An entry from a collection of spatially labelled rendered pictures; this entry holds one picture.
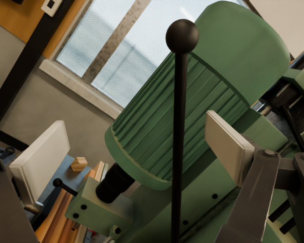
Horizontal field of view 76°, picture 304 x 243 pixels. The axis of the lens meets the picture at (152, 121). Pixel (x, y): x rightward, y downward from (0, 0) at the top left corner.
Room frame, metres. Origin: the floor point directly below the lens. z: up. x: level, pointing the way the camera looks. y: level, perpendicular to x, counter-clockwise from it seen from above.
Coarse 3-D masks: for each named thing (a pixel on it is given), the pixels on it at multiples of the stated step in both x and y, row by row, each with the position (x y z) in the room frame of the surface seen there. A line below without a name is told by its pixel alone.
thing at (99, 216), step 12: (84, 180) 0.40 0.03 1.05; (96, 180) 0.41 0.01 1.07; (84, 192) 0.35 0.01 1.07; (72, 204) 0.34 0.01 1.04; (84, 204) 0.34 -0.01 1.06; (96, 204) 0.35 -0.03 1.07; (108, 204) 0.37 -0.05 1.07; (120, 204) 0.40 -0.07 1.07; (132, 204) 0.43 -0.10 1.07; (72, 216) 0.34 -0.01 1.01; (84, 216) 0.35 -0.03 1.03; (96, 216) 0.35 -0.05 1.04; (108, 216) 0.36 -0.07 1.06; (120, 216) 0.37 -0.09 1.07; (132, 216) 0.39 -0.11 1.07; (96, 228) 0.36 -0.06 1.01; (108, 228) 0.37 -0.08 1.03
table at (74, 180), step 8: (64, 160) 0.60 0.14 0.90; (72, 160) 0.63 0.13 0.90; (64, 168) 0.57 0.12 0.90; (88, 168) 0.66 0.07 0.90; (56, 176) 0.52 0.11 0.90; (64, 176) 0.54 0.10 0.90; (72, 176) 0.57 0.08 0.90; (80, 176) 0.59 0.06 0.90; (48, 184) 0.48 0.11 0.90; (72, 184) 0.54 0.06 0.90; (80, 184) 0.56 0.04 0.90; (48, 192) 0.46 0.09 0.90; (40, 200) 0.42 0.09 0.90; (32, 216) 0.37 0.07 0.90
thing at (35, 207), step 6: (54, 192) 0.37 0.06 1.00; (48, 198) 0.37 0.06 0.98; (54, 198) 0.36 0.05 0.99; (36, 204) 0.35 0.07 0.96; (42, 204) 0.36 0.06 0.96; (48, 204) 0.34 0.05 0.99; (30, 210) 0.34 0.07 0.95; (36, 210) 0.34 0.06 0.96; (42, 210) 0.32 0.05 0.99; (48, 210) 0.33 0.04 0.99; (36, 216) 0.33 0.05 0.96; (42, 216) 0.32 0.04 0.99; (30, 222) 0.35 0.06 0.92; (36, 222) 0.32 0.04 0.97; (36, 228) 0.32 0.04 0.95
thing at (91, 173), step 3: (90, 171) 0.60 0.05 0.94; (93, 171) 0.61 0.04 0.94; (87, 174) 0.60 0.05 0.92; (90, 174) 0.59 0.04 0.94; (93, 174) 0.60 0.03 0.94; (84, 177) 0.60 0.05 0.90; (93, 177) 0.58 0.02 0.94; (72, 228) 0.40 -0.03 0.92; (75, 231) 0.38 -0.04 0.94; (75, 234) 0.38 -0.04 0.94; (72, 237) 0.37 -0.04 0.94; (72, 240) 0.36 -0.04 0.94
